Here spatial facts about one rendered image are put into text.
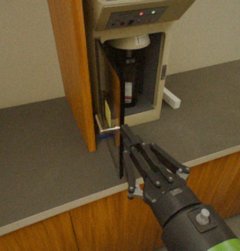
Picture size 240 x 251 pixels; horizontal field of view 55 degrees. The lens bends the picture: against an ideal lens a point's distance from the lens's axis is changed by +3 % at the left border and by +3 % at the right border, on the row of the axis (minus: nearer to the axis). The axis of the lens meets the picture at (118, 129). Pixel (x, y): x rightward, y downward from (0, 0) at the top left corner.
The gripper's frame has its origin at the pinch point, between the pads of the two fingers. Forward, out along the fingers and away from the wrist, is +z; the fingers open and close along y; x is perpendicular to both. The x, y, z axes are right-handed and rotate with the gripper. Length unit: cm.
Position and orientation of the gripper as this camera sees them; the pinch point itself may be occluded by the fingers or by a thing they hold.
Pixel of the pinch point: (130, 138)
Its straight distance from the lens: 50.6
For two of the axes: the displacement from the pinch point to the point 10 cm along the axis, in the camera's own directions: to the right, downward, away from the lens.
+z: -3.8, -6.0, 7.1
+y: -9.2, 2.4, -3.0
